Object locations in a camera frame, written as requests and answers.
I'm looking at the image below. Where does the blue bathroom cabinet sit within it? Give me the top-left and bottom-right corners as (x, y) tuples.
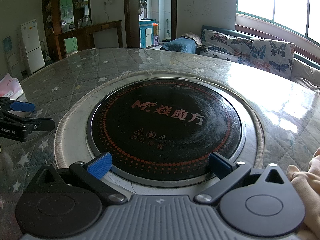
(139, 19), (157, 48)

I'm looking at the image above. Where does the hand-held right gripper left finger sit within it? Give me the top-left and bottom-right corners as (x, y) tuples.
(35, 152), (128, 204)

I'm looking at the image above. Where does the dark wooden counter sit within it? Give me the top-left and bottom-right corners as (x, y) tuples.
(57, 20), (123, 59)

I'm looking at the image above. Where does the dark wooden shelf cabinet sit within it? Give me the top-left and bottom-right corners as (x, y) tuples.
(41, 0), (92, 60)

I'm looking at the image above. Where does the beige garment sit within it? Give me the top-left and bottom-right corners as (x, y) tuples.
(286, 147), (320, 240)

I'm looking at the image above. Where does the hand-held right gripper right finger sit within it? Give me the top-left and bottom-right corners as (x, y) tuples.
(195, 152), (292, 204)

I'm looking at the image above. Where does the white refrigerator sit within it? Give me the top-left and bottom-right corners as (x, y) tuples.
(20, 19), (46, 75)

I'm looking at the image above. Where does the pink tissue packet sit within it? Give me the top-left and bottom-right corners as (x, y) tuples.
(0, 72), (24, 100)

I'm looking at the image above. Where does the dark wooden door frame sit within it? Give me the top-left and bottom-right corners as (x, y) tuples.
(123, 0), (177, 48)

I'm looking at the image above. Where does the blue covered ottoman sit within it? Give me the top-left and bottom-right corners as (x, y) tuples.
(160, 37), (197, 54)

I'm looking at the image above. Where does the white water dispenser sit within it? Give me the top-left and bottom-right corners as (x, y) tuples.
(3, 36), (23, 80)

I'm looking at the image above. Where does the beige quilt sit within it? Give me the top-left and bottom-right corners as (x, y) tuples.
(290, 57), (320, 93)

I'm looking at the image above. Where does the green framed window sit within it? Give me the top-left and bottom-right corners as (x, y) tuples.
(236, 0), (320, 40)

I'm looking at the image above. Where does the butterfly print sofa cover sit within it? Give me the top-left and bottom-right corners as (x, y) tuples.
(199, 29), (295, 80)

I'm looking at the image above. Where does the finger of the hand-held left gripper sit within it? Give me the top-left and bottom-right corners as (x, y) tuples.
(0, 110), (55, 132)
(0, 97), (35, 113)

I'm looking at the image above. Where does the teal sofa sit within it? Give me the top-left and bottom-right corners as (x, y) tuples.
(201, 25), (320, 70)

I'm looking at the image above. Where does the beige cloth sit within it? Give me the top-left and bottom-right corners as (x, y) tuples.
(181, 32), (202, 47)

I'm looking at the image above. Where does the round black induction cooktop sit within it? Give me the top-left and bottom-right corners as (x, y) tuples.
(86, 80), (247, 188)

